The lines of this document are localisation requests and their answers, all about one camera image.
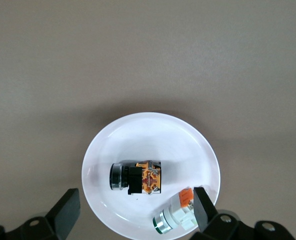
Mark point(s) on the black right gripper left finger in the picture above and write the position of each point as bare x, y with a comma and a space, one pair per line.
50, 220

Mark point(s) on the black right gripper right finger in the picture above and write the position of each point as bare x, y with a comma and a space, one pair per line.
213, 225

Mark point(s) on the orange black push button switch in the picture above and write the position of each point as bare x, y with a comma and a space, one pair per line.
138, 178

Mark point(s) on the pale pink round plate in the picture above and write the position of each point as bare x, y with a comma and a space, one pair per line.
150, 140

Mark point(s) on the white green push button switch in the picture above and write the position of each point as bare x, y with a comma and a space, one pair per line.
174, 213

